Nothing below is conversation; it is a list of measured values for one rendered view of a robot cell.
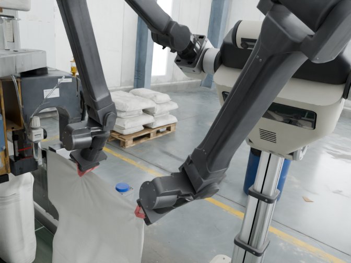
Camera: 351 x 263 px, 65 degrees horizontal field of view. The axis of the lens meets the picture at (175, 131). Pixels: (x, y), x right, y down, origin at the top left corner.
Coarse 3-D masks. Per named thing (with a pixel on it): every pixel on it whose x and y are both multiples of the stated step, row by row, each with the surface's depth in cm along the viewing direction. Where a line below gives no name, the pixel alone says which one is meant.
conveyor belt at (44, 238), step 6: (36, 222) 163; (36, 228) 158; (42, 228) 159; (36, 234) 154; (42, 234) 154; (48, 234) 155; (36, 240) 150; (42, 240) 150; (48, 240) 151; (36, 246) 146; (42, 246) 146; (48, 246) 146; (36, 252) 142; (42, 252) 142; (48, 252) 143; (0, 258) 136; (36, 258) 138; (42, 258) 139; (48, 258) 139
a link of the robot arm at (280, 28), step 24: (264, 0) 33; (264, 24) 33; (288, 24) 32; (336, 24) 26; (264, 48) 34; (288, 48) 31; (312, 48) 29; (336, 48) 29; (264, 72) 34; (288, 72) 35; (240, 96) 39; (264, 96) 38; (216, 120) 45; (240, 120) 41; (216, 144) 47; (240, 144) 48; (192, 168) 56; (216, 168) 51
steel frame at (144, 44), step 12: (156, 0) 617; (216, 0) 859; (228, 0) 846; (216, 12) 867; (144, 24) 641; (216, 24) 875; (144, 36) 648; (216, 36) 883; (144, 48) 655; (216, 48) 891; (144, 60) 663; (144, 72) 670; (144, 84) 664; (204, 84) 945
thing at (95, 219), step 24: (48, 168) 100; (72, 168) 91; (48, 192) 103; (72, 192) 95; (96, 192) 85; (72, 216) 97; (96, 216) 88; (120, 216) 77; (72, 240) 92; (96, 240) 88; (120, 240) 79
